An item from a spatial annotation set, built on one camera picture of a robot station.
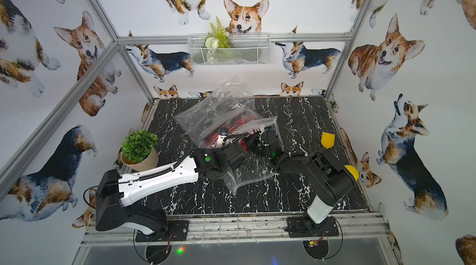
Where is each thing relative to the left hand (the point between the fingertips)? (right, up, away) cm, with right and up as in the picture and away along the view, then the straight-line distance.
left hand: (230, 149), depth 77 cm
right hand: (+3, +3, +10) cm, 11 cm away
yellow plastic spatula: (+51, +1, +24) cm, 56 cm away
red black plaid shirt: (+5, +11, +8) cm, 14 cm away
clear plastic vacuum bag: (-5, +14, +29) cm, 32 cm away
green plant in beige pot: (-40, -1, +4) cm, 41 cm away
